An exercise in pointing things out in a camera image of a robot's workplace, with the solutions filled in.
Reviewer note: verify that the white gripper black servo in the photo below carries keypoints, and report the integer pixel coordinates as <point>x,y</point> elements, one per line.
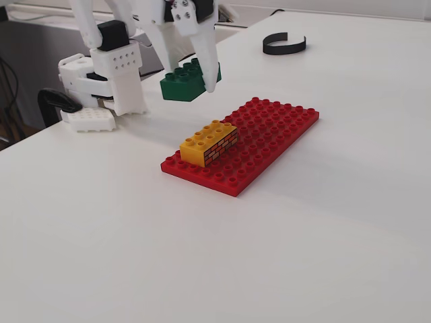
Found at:
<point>187,21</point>

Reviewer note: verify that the green lego brick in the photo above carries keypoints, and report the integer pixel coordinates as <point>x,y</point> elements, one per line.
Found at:
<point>178,89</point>

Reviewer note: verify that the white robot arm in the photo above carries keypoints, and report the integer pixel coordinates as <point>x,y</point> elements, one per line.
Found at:
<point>124,80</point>

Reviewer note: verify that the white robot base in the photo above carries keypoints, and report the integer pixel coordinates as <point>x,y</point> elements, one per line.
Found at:
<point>87,119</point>

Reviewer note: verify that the yellow lego brick brick-pattern side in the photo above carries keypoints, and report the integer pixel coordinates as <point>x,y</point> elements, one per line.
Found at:
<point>193,154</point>

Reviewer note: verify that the red lego baseplate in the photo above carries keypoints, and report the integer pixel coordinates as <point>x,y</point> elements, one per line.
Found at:
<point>269,141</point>

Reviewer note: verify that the black curved band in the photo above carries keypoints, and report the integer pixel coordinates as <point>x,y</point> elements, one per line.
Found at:
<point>283,49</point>

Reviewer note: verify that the black table clamp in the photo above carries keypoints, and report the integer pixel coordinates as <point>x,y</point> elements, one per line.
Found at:
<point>57,99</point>

